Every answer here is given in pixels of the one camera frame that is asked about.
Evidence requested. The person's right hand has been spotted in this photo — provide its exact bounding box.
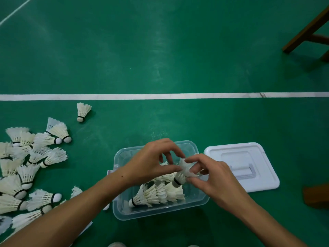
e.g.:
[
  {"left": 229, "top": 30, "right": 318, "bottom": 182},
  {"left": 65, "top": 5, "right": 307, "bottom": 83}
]
[{"left": 184, "top": 153, "right": 248, "bottom": 212}]

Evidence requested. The person's left forearm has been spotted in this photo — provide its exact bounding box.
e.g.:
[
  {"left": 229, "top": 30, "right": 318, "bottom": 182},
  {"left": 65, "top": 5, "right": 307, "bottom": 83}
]
[{"left": 0, "top": 174, "right": 132, "bottom": 247}]

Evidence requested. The pile of feather shuttlecocks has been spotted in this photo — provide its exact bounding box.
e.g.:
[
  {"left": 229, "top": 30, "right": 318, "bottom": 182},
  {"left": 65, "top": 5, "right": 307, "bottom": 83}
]
[{"left": 0, "top": 117, "right": 111, "bottom": 237}]

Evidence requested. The white plastic box lid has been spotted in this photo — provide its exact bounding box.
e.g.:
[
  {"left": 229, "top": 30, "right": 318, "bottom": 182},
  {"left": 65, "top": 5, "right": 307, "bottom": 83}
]
[{"left": 204, "top": 142, "right": 280, "bottom": 193}]

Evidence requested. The person's right forearm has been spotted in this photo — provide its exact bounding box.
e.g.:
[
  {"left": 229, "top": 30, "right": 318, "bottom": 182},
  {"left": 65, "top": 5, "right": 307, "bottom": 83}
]
[{"left": 227, "top": 196, "right": 309, "bottom": 247}]

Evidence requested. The white shuttlecock with black band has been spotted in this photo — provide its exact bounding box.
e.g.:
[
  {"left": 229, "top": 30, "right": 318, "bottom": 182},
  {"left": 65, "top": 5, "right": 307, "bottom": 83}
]
[
  {"left": 77, "top": 102, "right": 92, "bottom": 123},
  {"left": 172, "top": 158, "right": 206, "bottom": 187}
]

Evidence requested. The brown wooden chair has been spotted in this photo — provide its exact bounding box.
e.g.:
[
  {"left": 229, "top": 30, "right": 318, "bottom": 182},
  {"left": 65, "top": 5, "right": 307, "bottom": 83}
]
[{"left": 282, "top": 5, "right": 329, "bottom": 62}]

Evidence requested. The person's left hand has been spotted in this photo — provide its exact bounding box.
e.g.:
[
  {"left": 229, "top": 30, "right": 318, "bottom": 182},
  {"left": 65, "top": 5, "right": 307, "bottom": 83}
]
[{"left": 120, "top": 138, "right": 186, "bottom": 190}]

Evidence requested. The clear plastic storage box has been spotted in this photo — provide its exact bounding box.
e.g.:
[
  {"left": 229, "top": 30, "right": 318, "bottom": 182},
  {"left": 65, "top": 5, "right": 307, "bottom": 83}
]
[{"left": 107, "top": 140, "right": 210, "bottom": 221}]

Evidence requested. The white paper sheet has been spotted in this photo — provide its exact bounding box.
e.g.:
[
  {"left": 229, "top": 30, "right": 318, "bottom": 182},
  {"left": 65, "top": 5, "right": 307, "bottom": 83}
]
[{"left": 76, "top": 221, "right": 93, "bottom": 238}]

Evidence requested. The brown wooden furniture piece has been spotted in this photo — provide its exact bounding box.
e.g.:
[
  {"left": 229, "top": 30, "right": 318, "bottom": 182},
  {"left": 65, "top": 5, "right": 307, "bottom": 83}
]
[{"left": 302, "top": 184, "right": 329, "bottom": 210}]

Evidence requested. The nested row of feather shuttlecocks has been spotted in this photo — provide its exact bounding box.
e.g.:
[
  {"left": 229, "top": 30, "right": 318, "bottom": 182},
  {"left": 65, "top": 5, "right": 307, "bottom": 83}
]
[{"left": 128, "top": 172, "right": 186, "bottom": 208}]

